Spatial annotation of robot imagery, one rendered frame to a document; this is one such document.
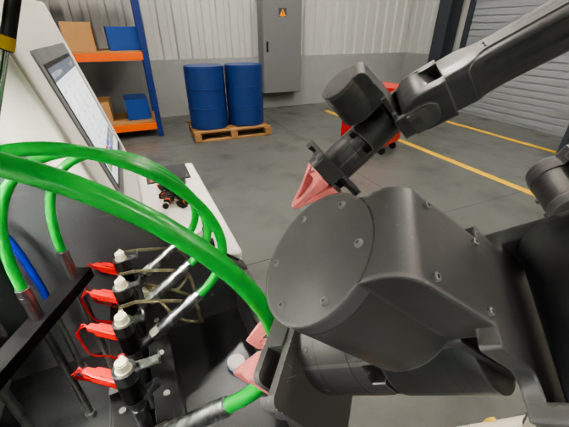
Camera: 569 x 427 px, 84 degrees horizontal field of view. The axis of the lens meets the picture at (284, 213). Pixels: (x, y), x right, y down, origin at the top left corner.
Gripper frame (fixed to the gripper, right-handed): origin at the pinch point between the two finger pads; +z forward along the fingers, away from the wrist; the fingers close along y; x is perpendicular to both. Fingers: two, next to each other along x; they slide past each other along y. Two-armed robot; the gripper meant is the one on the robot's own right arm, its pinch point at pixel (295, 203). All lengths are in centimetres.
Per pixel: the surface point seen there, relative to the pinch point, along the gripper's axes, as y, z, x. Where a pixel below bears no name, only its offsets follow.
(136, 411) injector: 4.7, 31.3, 19.5
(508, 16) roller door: -305, -374, -510
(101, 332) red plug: 12.5, 31.6, 10.1
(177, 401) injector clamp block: -2.2, 32.6, 15.6
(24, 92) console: 40.9, 18.0, -13.7
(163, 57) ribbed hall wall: 61, 92, -623
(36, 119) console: 37.6, 20.8, -13.8
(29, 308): 21.7, 36.1, 6.9
